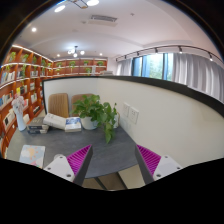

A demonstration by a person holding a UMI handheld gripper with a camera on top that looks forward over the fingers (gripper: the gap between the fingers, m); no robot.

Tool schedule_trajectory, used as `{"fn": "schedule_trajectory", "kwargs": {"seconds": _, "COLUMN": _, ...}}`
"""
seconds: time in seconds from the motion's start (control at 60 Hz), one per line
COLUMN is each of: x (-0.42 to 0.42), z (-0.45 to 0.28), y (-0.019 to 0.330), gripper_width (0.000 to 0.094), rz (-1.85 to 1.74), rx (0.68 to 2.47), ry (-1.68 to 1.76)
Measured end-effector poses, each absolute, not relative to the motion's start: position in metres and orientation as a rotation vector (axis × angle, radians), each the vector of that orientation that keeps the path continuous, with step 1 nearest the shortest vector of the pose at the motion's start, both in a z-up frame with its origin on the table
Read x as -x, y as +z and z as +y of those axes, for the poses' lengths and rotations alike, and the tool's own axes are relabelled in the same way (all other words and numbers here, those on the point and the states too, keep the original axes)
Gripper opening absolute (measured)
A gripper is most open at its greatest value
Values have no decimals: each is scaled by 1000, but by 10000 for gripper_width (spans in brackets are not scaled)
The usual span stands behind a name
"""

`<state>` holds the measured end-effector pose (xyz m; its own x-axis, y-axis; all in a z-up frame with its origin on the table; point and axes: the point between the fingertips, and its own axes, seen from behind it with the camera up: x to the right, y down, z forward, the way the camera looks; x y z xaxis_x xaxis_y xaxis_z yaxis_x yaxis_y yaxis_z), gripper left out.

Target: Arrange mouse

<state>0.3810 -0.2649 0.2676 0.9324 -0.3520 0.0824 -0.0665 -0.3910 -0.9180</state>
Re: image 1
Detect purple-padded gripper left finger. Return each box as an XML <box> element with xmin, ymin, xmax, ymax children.
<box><xmin>44</xmin><ymin>145</ymin><xmax>93</xmax><ymax>186</ymax></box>

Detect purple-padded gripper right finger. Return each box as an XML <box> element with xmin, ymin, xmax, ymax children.
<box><xmin>135</xmin><ymin>145</ymin><xmax>182</xmax><ymax>184</ymax></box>

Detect colourful picture book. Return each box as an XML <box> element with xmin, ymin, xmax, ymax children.
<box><xmin>19</xmin><ymin>145</ymin><xmax>45</xmax><ymax>168</ymax></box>

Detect blue-covered book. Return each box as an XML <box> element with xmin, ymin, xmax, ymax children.
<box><xmin>65</xmin><ymin>117</ymin><xmax>82</xmax><ymax>132</ymax></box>

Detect open white book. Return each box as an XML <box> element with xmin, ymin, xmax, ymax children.
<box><xmin>43</xmin><ymin>113</ymin><xmax>66</xmax><ymax>130</ymax></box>

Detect stack of dark books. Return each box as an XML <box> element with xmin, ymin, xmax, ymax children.
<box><xmin>27</xmin><ymin>117</ymin><xmax>49</xmax><ymax>134</ymax></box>

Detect green potted plant white pot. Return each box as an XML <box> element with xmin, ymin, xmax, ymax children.
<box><xmin>72</xmin><ymin>95</ymin><xmax>117</xmax><ymax>143</ymax></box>

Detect right tan chair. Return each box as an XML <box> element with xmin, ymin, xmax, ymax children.
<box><xmin>70</xmin><ymin>93</ymin><xmax>93</xmax><ymax>118</ymax></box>

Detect white vase with flowers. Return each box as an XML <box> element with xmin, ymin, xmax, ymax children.
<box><xmin>11</xmin><ymin>96</ymin><xmax>26</xmax><ymax>131</ymax></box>

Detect grey window curtain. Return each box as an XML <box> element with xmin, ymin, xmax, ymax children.
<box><xmin>172</xmin><ymin>53</ymin><xmax>224</xmax><ymax>104</ymax></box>

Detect orange wooden bookshelf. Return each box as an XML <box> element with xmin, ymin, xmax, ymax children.
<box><xmin>0</xmin><ymin>45</ymin><xmax>107</xmax><ymax>158</ymax></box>

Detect ceiling chandelier lamp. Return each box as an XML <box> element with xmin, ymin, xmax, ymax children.
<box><xmin>68</xmin><ymin>46</ymin><xmax>85</xmax><ymax>58</ymax></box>

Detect white wall socket near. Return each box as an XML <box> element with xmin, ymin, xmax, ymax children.
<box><xmin>129</xmin><ymin>107</ymin><xmax>139</xmax><ymax>124</ymax></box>

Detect white wall socket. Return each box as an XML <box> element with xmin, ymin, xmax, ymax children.
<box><xmin>129</xmin><ymin>107</ymin><xmax>139</xmax><ymax>124</ymax></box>
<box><xmin>123</xmin><ymin>102</ymin><xmax>130</xmax><ymax>117</ymax></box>

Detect white wall socket far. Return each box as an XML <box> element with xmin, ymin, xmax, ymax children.
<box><xmin>123</xmin><ymin>102</ymin><xmax>130</xmax><ymax>117</ymax></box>

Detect black ceiling track light rail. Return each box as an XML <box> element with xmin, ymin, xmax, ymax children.
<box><xmin>116</xmin><ymin>45</ymin><xmax>224</xmax><ymax>63</ymax></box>

